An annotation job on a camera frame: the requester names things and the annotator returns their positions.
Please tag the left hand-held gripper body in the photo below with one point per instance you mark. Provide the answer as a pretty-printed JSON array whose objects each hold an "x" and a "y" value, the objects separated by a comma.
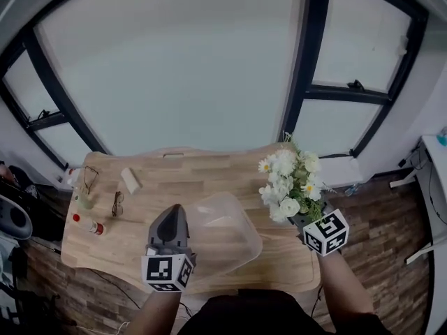
[{"x": 159, "y": 271}]

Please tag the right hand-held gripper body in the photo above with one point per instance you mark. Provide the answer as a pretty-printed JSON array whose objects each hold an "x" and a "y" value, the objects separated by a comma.
[{"x": 326, "y": 234}]

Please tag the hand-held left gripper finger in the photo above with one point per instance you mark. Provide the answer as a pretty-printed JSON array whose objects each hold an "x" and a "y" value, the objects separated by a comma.
[
  {"x": 153, "y": 234},
  {"x": 186, "y": 237}
]

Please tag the white flowers bouquet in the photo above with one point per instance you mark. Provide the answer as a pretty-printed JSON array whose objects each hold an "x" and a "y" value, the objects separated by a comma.
[{"x": 290, "y": 183}]

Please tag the clear plastic tray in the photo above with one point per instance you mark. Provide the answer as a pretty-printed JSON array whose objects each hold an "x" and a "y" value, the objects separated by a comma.
[{"x": 227, "y": 236}]

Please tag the person's right forearm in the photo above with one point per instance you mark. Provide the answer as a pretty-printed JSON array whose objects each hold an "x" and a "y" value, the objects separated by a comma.
[{"x": 345, "y": 288}]

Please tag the person's left forearm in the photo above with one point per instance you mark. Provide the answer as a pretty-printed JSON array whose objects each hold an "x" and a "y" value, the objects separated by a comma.
[{"x": 157, "y": 312}]

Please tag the small clear plastic bottle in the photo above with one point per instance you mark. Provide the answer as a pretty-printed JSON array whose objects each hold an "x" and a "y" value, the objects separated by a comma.
[{"x": 353, "y": 190}]

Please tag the white rectangular case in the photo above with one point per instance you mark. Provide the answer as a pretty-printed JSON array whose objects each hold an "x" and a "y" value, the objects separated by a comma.
[{"x": 131, "y": 181}]

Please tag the red cap plastic bottle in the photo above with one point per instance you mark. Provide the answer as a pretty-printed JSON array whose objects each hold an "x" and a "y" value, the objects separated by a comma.
[{"x": 89, "y": 225}]

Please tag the pale green cylinder bottle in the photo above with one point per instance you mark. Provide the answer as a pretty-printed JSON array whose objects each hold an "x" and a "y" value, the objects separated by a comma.
[{"x": 84, "y": 199}]

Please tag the clear bottle white cap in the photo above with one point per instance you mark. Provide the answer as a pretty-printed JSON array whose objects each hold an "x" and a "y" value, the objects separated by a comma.
[{"x": 75, "y": 179}]

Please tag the person's black clothing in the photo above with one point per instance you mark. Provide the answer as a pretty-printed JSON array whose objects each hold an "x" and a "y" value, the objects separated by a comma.
[{"x": 272, "y": 314}]

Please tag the white desk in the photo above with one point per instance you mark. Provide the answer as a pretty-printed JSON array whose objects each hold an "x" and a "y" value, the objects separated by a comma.
[{"x": 434, "y": 187}]

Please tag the small teal item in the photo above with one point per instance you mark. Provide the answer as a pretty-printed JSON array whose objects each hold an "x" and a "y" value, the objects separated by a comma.
[{"x": 443, "y": 137}]

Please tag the grey shell seat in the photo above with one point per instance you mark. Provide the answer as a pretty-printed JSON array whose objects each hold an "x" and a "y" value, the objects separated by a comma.
[{"x": 15, "y": 218}]

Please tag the brown frame eyeglasses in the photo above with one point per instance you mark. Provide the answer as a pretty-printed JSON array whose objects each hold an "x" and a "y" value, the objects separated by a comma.
[{"x": 118, "y": 204}]

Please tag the thin black frame eyeglasses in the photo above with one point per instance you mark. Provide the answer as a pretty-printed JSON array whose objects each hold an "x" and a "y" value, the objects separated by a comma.
[{"x": 91, "y": 173}]

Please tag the black window frame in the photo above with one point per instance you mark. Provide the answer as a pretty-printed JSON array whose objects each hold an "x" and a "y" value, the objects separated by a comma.
[
  {"x": 66, "y": 110},
  {"x": 311, "y": 47}
]

